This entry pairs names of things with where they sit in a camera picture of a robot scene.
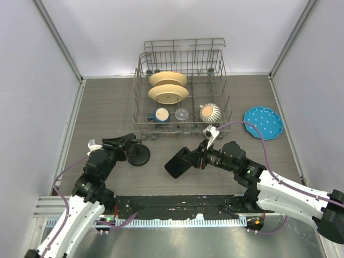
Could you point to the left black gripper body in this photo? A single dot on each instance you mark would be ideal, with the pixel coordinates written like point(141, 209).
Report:
point(114, 155)

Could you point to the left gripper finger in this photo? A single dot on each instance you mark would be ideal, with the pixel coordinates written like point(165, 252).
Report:
point(117, 150)
point(125, 140)

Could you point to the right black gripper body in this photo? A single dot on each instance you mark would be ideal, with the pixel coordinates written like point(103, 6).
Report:
point(213, 157)

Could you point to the black phone stand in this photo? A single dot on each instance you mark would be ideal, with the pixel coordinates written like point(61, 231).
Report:
point(138, 154)

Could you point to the black smartphone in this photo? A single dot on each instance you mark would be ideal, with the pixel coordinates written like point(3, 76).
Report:
point(176, 166)

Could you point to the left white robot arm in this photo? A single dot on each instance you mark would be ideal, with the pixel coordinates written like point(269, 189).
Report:
point(78, 217)

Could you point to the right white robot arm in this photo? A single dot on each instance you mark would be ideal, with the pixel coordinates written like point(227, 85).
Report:
point(272, 192)

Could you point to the blue mug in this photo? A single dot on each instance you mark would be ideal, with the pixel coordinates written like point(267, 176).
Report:
point(160, 115)

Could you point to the clear glass cup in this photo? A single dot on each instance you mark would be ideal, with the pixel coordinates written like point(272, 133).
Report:
point(181, 115)

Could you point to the striped ceramic bowl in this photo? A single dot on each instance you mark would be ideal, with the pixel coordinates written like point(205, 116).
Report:
point(210, 113)

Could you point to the blue dotted plate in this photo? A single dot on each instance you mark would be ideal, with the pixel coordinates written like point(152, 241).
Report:
point(266, 120)

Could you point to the front beige plate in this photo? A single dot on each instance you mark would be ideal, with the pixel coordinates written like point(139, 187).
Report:
point(168, 94)

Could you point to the beige plate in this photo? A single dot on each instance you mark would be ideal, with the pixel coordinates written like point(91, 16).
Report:
point(168, 94)
point(168, 77)

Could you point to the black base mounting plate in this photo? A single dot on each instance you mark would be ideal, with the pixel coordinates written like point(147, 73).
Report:
point(177, 207)

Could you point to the rear beige plate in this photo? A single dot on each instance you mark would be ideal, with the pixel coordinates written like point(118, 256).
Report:
point(168, 77)

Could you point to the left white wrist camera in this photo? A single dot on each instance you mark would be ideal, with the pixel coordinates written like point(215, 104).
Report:
point(93, 146)

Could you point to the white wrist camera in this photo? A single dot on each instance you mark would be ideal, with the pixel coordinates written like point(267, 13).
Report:
point(211, 134)
point(93, 146)

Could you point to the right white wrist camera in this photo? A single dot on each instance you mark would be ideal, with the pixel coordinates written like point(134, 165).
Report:
point(211, 134)

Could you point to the perforated cable tray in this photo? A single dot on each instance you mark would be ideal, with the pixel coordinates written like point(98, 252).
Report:
point(197, 222)

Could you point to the grey wire dish rack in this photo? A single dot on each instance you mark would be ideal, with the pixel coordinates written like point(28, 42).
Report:
point(202, 62)

